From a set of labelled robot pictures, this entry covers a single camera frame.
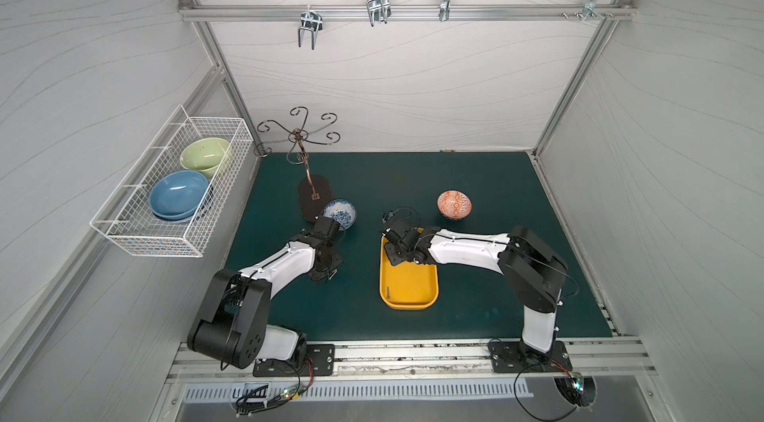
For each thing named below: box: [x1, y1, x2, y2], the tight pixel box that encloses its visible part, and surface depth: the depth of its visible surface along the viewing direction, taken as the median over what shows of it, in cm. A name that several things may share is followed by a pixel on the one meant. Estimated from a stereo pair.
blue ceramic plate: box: [149, 170, 209, 222], surface depth 64 cm
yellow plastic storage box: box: [379, 235, 439, 311], surface depth 87 cm
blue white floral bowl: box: [322, 198, 358, 230], surface depth 101 cm
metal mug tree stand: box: [254, 105, 342, 222], surface depth 88 cm
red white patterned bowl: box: [436, 189, 473, 221], surface depth 104 cm
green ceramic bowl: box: [180, 137, 230, 181], surface depth 73 cm
